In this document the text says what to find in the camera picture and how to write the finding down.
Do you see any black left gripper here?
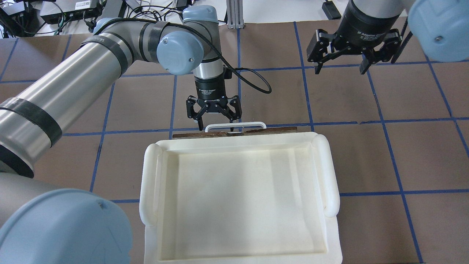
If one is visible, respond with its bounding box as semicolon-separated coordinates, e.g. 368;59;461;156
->
186;73;242;132

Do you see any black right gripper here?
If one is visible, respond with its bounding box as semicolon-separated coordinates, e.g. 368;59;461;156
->
306;0;403;75

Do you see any wooden drawer with white handle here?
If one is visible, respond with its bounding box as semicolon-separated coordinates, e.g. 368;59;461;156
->
171;122;298;140

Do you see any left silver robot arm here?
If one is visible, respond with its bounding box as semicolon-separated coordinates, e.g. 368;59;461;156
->
1;5;229;264

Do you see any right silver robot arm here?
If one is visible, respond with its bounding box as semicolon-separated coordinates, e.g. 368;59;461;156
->
306;0;469;74

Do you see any black power adapter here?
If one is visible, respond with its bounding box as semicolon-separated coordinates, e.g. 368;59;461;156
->
321;0;341;20

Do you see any white plastic tray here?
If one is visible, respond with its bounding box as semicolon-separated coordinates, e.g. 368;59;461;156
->
140;132;342;264

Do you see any aluminium frame post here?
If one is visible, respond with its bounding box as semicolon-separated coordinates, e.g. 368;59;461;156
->
226;0;245;29

